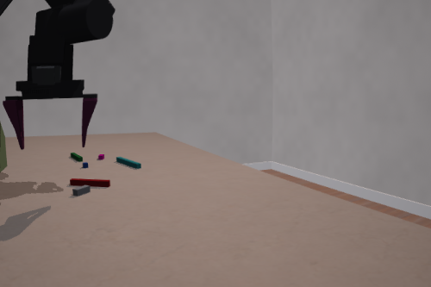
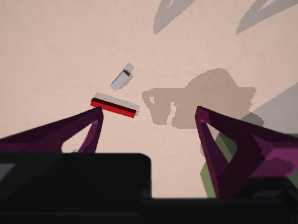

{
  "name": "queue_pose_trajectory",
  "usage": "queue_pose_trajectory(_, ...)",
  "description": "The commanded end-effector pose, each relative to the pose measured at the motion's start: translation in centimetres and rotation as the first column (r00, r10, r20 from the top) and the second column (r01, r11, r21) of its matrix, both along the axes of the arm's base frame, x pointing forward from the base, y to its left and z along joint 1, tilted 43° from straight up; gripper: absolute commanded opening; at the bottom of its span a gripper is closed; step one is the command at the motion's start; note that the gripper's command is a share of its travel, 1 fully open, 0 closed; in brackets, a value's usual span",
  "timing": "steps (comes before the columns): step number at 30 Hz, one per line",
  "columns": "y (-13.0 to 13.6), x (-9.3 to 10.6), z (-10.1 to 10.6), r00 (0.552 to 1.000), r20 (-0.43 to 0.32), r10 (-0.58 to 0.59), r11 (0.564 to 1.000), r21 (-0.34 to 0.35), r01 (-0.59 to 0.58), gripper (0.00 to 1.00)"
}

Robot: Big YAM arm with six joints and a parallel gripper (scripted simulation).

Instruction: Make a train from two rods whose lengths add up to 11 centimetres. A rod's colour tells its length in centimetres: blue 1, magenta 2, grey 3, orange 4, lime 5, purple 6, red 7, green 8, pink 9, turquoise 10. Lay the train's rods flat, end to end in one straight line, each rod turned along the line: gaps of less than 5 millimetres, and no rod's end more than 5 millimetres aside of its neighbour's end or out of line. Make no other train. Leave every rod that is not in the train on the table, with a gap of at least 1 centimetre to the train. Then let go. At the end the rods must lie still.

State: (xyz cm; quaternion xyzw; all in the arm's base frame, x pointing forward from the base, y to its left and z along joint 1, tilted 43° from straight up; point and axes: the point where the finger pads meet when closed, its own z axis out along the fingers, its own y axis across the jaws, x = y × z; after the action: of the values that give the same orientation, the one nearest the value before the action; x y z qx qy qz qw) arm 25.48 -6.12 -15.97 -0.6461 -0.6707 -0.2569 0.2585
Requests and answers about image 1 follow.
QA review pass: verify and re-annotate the turquoise rod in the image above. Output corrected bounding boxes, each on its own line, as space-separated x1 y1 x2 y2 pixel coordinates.
116 157 141 169

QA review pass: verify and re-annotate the grey rod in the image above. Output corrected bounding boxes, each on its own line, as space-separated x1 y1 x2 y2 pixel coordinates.
72 185 91 197

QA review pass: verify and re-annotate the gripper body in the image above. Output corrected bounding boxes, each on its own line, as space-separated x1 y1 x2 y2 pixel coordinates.
5 80 97 101

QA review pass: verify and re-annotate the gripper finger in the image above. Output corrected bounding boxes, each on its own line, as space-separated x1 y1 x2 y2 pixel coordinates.
82 98 97 147
3 100 24 150

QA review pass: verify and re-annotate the green rod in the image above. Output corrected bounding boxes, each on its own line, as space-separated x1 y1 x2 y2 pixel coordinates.
71 153 83 162

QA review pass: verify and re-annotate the dark red rectangular bar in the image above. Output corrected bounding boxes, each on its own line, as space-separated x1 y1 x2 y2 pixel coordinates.
70 178 110 187

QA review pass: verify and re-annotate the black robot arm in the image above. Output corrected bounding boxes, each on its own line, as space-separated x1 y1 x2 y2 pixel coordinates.
28 0 116 85

